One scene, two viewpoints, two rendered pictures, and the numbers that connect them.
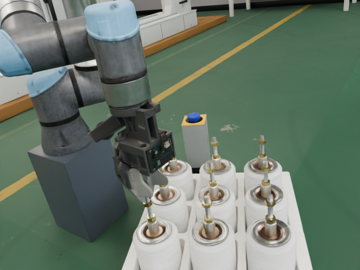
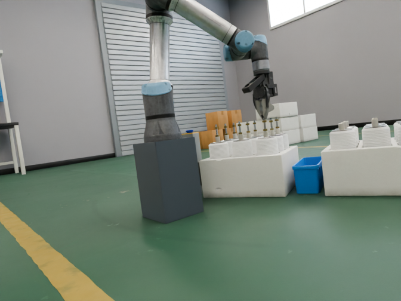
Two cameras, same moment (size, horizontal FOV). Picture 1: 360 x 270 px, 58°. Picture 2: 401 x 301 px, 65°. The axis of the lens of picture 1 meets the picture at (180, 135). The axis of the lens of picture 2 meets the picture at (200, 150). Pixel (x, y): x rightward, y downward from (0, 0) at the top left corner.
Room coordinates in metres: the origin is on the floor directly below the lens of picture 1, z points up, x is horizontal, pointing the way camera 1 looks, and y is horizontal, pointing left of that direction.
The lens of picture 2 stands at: (0.47, 1.51, 0.32)
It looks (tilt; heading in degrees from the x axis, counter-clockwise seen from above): 4 degrees down; 284
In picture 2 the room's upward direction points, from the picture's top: 7 degrees counter-clockwise
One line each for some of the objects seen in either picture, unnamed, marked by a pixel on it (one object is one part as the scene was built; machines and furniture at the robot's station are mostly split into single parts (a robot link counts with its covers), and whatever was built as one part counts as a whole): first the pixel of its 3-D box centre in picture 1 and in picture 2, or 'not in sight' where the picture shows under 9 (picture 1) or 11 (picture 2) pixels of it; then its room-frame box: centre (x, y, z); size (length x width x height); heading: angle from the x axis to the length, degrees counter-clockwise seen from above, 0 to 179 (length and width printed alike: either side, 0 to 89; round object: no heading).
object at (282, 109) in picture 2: not in sight; (276, 111); (0.46, -2.82, 0.45); 0.39 x 0.39 x 0.18; 53
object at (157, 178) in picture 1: (156, 178); (262, 109); (0.52, 0.06, 0.38); 0.06 x 0.03 x 0.09; 47
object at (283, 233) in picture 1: (270, 232); not in sight; (0.47, -0.15, 0.25); 0.08 x 0.08 x 0.01
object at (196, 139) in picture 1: (199, 163); (193, 163); (0.91, -0.05, 0.16); 0.07 x 0.07 x 0.31; 77
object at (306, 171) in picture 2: not in sight; (311, 173); (0.34, 0.00, 0.06); 0.30 x 0.11 x 0.12; 77
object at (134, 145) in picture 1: (140, 134); (264, 85); (0.50, 0.07, 0.49); 0.09 x 0.08 x 0.12; 47
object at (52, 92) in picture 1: (54, 91); (157, 98); (0.91, 0.34, 0.47); 0.13 x 0.12 x 0.14; 108
